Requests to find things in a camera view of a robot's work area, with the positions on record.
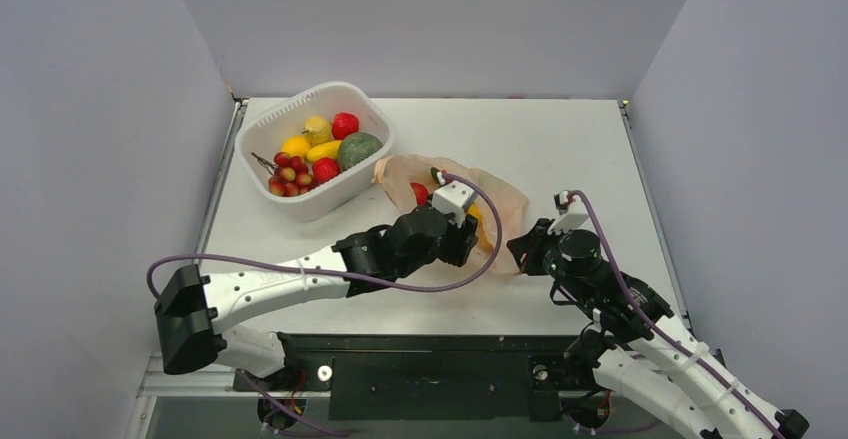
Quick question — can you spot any translucent orange plastic bag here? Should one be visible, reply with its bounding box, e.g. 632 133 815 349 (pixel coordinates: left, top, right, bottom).
372 154 529 276

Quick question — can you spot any yellow fake pear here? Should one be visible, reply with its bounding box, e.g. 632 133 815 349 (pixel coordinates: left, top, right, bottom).
302 115 332 146

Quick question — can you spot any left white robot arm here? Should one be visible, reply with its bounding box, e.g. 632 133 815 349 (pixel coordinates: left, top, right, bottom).
154 206 478 389

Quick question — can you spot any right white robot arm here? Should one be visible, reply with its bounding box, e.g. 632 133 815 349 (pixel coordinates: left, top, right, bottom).
507 219 810 438

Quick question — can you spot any orange fake fruit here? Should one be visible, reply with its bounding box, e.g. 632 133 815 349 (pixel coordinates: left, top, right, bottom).
467 203 494 252

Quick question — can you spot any small red fake fruit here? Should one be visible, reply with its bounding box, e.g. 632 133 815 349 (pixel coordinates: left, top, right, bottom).
410 182 430 206

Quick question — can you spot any green fake fruit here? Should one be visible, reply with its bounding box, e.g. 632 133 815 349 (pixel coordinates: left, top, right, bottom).
430 167 442 184

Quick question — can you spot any green fake avocado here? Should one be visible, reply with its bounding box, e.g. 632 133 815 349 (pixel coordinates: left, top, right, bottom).
336 132 383 171

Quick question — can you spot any yellow fake mango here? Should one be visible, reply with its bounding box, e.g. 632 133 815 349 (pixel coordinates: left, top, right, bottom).
306 140 342 163

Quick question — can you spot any red fake grape bunch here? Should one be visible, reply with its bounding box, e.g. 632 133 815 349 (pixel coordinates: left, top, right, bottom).
250 152 318 197

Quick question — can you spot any yellow fake lemon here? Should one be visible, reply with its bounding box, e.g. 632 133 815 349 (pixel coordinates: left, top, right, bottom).
280 135 312 159

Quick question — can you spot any white plastic basket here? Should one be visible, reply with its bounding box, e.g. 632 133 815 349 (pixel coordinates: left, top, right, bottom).
234 81 396 222

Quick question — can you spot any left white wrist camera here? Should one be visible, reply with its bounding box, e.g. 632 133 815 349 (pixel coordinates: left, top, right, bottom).
430 169 478 224

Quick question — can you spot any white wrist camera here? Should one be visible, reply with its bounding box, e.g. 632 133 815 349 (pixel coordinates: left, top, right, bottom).
430 169 478 224
547 190 589 235

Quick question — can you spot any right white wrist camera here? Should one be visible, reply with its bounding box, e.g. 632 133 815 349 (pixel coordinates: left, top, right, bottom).
547 190 589 235

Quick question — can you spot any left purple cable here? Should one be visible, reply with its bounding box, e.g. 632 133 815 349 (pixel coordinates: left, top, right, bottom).
145 170 504 301

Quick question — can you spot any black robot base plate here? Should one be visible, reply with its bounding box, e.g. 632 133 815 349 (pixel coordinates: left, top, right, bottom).
258 334 594 422

